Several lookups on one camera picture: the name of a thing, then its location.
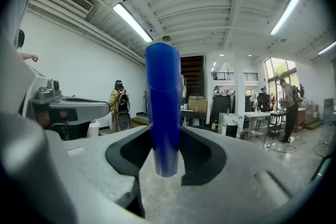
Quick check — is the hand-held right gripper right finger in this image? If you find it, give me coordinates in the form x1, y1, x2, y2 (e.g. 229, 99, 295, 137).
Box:
178, 125, 316, 224

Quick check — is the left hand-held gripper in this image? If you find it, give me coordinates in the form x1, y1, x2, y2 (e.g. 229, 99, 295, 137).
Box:
25, 70, 111, 122

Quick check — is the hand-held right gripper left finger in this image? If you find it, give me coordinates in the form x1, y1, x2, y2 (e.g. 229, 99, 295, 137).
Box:
0, 112, 153, 224

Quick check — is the blue plastic object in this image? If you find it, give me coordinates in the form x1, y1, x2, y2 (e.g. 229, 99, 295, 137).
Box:
144, 42, 182, 178

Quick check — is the white waste bin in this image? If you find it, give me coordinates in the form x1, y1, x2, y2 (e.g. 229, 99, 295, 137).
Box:
87, 120, 101, 138

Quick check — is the marble cabinet with black panel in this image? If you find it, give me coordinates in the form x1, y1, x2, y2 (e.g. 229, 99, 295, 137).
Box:
218, 112, 244, 139

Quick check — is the white metal table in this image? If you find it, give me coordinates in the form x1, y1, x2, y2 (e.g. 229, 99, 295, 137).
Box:
243, 111, 271, 143

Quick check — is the closed brown cardboard box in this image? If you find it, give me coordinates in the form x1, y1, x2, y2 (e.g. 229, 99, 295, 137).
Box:
188, 95, 208, 114

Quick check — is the black balcony railing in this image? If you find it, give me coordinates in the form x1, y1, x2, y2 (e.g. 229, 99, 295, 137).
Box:
211, 72, 259, 82

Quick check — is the white ceiling tube light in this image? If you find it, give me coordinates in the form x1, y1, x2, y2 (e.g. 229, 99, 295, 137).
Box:
112, 2, 154, 44
270, 0, 302, 36
317, 40, 336, 56

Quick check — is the person's grey sweatshirt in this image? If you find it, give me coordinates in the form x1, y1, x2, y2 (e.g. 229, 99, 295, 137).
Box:
0, 0, 50, 129

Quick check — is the dark wooden staircase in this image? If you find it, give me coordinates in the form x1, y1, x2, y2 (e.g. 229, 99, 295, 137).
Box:
180, 55, 205, 99

